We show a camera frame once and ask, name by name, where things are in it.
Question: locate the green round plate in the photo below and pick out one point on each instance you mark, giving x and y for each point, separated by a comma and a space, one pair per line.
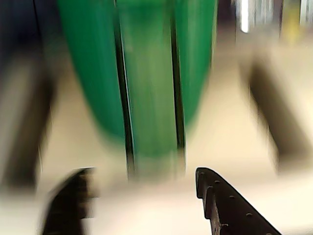
93, 73

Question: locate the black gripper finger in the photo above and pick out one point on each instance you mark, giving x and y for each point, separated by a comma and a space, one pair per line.
232, 215
66, 210

